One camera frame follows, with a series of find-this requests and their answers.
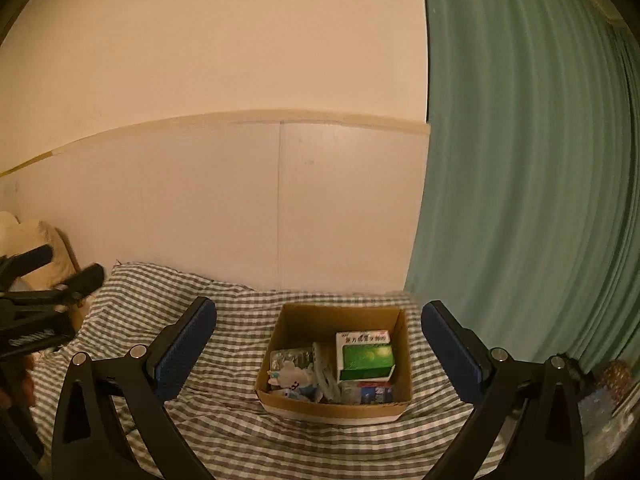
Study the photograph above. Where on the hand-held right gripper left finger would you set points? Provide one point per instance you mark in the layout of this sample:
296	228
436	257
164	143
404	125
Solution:
187	345

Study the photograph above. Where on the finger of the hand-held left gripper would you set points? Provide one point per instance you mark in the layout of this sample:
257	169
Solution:
82	280
30	259

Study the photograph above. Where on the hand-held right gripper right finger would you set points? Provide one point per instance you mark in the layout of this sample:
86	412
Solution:
450	355

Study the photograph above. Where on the green medicine box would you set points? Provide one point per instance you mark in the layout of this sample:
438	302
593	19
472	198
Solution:
365	360

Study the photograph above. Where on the red and blue packet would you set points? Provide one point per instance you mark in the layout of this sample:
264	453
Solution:
370	392

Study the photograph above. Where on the blue printed packet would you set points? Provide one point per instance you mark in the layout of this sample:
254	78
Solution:
292	357

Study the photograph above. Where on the white blue tissue pack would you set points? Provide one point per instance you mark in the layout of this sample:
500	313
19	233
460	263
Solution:
292	379

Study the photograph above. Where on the cardboard box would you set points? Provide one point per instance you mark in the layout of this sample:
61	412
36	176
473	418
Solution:
310	321

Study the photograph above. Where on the person's left hand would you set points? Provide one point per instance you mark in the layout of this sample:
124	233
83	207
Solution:
20	385

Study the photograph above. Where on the beige pillow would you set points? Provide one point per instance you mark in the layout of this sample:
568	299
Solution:
42	232

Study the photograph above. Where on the cream cushion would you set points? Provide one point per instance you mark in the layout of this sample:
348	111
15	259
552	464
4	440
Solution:
7	230

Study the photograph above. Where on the grey white checkered blanket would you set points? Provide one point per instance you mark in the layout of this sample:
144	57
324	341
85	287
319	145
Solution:
240	435

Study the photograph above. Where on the pale blue bag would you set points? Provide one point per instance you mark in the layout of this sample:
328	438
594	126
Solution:
597	410

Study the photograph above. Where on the brown patterned object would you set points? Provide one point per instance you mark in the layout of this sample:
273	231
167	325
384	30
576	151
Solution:
616	375

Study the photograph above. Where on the teal curtain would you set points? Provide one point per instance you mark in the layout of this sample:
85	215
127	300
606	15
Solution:
525	160

